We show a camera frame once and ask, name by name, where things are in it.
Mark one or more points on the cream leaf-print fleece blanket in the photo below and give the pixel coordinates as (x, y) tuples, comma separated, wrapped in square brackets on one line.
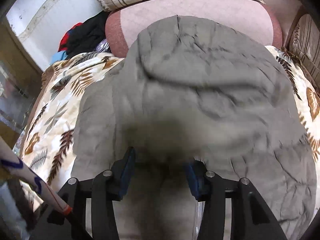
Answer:
[(47, 145)]

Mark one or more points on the pile of dark clothes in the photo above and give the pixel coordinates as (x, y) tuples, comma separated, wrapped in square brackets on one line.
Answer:
[(85, 37)]

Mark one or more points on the grey-brown quilted hooded jacket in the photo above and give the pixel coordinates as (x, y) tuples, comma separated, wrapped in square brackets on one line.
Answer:
[(190, 88)]

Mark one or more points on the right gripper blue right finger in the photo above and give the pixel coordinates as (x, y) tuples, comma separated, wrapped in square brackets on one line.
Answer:
[(199, 185)]

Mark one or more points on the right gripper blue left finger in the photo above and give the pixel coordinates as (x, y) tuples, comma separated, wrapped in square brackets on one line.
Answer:
[(122, 170)]

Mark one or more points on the white patterned stick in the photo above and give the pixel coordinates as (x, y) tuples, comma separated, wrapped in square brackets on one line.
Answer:
[(17, 168)]

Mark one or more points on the wooden glass door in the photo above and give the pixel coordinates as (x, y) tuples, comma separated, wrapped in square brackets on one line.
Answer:
[(20, 85)]

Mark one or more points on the striped floral cushion right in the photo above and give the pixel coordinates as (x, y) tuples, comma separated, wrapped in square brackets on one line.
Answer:
[(303, 44)]

